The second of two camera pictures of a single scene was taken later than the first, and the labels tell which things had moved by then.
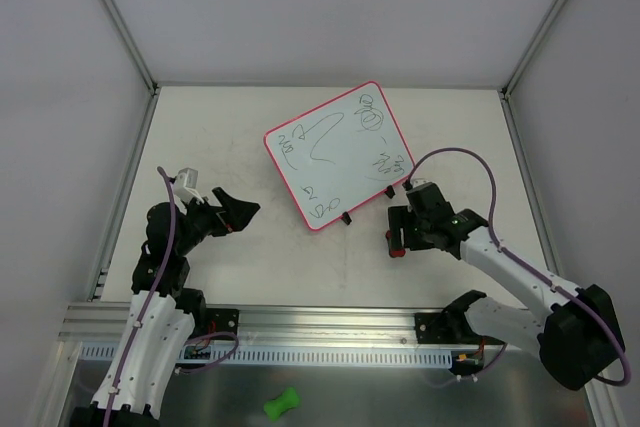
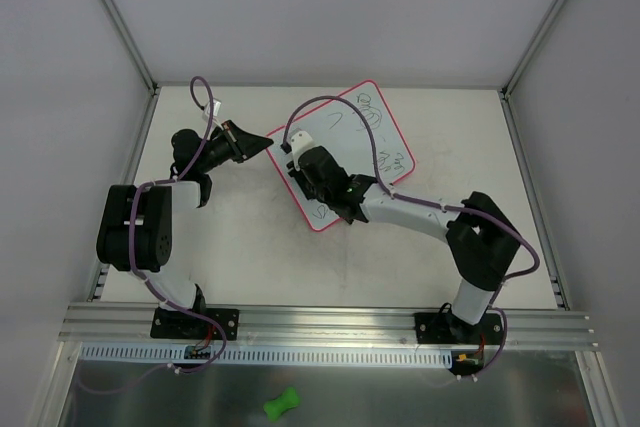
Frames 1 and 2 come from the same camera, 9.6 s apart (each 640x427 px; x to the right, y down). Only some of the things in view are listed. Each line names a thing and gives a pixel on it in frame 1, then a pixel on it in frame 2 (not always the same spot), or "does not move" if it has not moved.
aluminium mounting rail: x=259 y=326 does not move
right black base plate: x=448 y=328 does not move
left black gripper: x=218 y=220 to x=234 y=142
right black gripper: x=398 y=228 to x=298 y=177
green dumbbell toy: x=273 y=409 does not move
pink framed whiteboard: x=339 y=154 does not move
